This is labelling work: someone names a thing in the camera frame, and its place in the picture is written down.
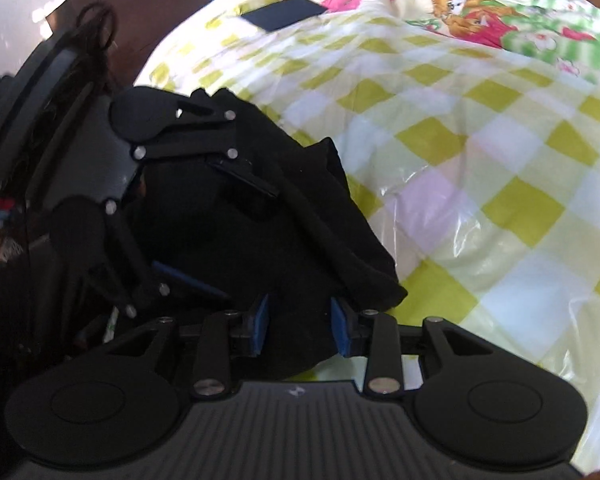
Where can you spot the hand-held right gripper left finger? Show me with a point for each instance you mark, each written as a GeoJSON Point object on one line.
{"type": "Point", "coordinates": [260, 322]}

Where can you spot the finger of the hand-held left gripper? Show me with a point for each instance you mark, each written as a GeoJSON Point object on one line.
{"type": "Point", "coordinates": [145, 270]}
{"type": "Point", "coordinates": [240, 172]}

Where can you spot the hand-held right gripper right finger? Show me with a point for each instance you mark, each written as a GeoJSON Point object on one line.
{"type": "Point", "coordinates": [341, 325]}

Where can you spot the black pants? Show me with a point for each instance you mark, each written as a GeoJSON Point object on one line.
{"type": "Point", "coordinates": [280, 260]}

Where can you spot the brown wooden headboard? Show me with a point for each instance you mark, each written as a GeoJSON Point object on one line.
{"type": "Point", "coordinates": [145, 20]}

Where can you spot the dark blue flat cloth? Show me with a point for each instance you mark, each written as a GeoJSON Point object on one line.
{"type": "Point", "coordinates": [285, 14]}

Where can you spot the checkered cartoon printed blanket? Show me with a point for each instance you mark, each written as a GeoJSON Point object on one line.
{"type": "Point", "coordinates": [455, 185]}

